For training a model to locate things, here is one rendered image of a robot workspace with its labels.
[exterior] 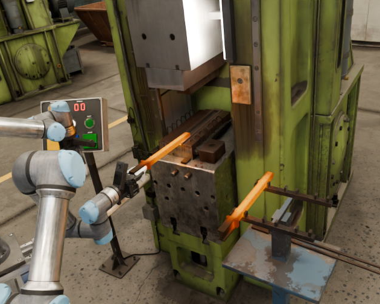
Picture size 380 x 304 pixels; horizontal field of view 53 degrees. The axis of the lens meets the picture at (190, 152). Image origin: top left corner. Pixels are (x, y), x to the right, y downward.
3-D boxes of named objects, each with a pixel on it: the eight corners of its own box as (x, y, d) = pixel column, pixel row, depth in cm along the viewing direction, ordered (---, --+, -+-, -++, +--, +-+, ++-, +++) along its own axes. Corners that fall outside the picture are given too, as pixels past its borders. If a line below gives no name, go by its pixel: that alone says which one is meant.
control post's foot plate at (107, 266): (121, 280, 243) (118, 270, 238) (96, 269, 254) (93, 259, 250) (142, 257, 258) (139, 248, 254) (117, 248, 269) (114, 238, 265)
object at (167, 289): (218, 335, 202) (218, 333, 201) (134, 295, 231) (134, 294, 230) (248, 282, 230) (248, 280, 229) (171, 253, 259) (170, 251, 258)
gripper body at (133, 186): (127, 187, 163) (108, 202, 154) (123, 170, 159) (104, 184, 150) (141, 190, 159) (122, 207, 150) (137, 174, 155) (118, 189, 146)
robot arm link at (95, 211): (80, 224, 143) (74, 205, 139) (100, 207, 151) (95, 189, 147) (95, 229, 139) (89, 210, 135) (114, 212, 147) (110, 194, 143)
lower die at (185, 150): (193, 160, 184) (190, 144, 180) (160, 152, 194) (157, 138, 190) (231, 123, 214) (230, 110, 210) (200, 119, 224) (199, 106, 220)
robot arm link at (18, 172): (-13, 173, 113) (58, 245, 150) (20, 172, 111) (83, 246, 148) (3, 143, 120) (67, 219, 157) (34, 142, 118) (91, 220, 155)
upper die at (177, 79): (184, 91, 167) (181, 70, 162) (148, 87, 177) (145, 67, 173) (227, 62, 197) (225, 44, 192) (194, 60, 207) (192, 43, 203)
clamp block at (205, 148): (215, 164, 178) (213, 152, 175) (199, 161, 182) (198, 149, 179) (226, 152, 187) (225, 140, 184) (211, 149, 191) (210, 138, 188)
